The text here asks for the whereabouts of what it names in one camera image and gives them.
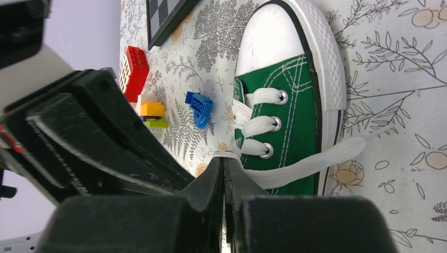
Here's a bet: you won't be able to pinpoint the black grey chessboard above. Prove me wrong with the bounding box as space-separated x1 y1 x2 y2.
146 0 199 50

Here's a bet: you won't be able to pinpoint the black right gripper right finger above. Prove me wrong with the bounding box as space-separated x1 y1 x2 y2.
223 158 397 252

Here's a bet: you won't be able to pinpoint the red toy brick window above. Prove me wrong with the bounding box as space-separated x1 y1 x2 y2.
119 46 149 103

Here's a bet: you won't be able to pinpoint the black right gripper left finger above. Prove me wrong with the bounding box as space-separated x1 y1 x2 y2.
36 158 224 252

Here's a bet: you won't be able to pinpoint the blue plastic cap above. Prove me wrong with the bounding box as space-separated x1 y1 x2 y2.
185 91 213 129

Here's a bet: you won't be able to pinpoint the floral table mat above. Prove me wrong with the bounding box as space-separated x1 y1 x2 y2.
120 1 446 252

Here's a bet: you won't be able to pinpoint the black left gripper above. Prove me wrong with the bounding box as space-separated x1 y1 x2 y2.
1 0 51 69

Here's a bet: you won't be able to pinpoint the green canvas sneaker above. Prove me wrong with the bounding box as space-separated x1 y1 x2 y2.
232 1 368 195

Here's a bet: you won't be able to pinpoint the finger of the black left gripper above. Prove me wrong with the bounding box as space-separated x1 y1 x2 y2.
1 70 193 204

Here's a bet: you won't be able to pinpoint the stacked colourful toy bricks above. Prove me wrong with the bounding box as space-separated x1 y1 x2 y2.
135 94 169 129

